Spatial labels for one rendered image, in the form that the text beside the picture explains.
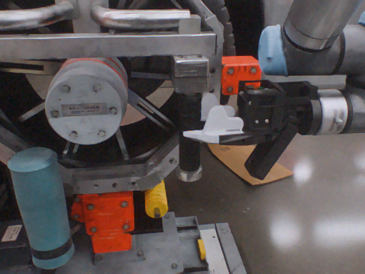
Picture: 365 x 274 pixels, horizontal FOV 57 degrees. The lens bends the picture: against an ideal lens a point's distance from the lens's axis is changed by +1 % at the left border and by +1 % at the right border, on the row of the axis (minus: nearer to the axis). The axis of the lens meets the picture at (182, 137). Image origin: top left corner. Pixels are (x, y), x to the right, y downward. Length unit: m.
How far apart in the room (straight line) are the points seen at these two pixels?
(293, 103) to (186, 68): 0.18
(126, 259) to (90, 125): 0.65
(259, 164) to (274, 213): 1.17
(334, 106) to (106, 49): 0.36
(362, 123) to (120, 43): 0.39
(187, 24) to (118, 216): 0.53
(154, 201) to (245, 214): 0.89
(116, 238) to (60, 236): 0.18
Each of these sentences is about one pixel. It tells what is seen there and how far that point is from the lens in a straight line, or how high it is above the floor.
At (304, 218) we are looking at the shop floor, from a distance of 1.76.
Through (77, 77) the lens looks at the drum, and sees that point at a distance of 0.57.
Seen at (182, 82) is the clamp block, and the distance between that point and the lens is 0.50.
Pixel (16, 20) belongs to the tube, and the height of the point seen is 1.00.
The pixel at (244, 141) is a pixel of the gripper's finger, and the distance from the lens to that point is 0.52.
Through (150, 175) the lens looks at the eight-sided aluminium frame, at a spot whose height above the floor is 0.62.
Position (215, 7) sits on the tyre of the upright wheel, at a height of 0.99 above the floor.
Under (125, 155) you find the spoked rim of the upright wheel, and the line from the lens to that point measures 0.91.
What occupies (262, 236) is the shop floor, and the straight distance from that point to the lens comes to 1.60.
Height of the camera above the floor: 1.06
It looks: 26 degrees down
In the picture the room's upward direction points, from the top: straight up
